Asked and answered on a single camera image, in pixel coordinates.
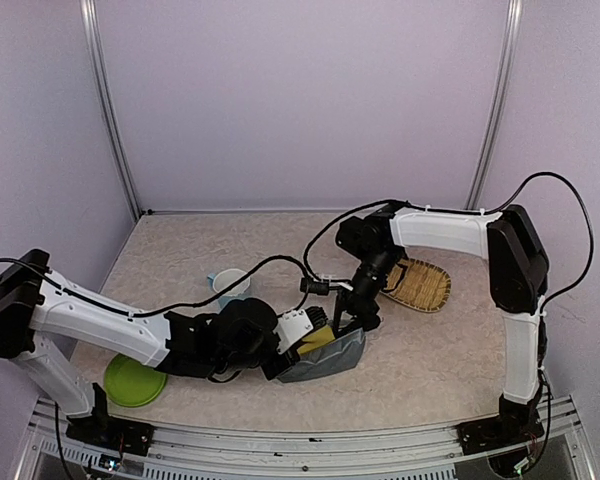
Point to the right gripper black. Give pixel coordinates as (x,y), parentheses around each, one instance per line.
(363,306)

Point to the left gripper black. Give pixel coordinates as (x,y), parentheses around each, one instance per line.
(274,371)

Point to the yellow sponge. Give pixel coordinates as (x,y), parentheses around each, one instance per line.
(316,339)

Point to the grey zipper pouch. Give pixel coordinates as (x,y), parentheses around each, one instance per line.
(341,355)

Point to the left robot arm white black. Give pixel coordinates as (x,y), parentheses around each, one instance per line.
(36,301)

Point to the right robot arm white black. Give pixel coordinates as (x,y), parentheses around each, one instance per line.
(518,280)

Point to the woven bamboo tray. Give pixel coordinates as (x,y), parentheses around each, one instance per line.
(418,285)

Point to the light blue cup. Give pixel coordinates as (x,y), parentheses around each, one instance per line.
(232,283)

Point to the green plastic plate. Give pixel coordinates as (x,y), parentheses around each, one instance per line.
(130,384)

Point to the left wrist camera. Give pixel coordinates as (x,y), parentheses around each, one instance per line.
(292,326)

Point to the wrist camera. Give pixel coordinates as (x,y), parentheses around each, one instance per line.
(292,326)
(323,286)

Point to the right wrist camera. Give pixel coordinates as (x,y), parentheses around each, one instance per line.
(323,286)

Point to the aluminium front rail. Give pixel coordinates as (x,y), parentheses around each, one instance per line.
(424,452)

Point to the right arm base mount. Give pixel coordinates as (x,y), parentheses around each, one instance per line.
(493,433)

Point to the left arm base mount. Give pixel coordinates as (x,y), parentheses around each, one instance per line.
(122,435)

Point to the right aluminium corner post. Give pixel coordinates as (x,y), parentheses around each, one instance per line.
(504,71)

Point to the aluminium corner post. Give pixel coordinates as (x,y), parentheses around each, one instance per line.
(504,71)
(94,44)

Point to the left aluminium corner post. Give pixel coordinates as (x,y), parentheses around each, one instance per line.
(94,44)

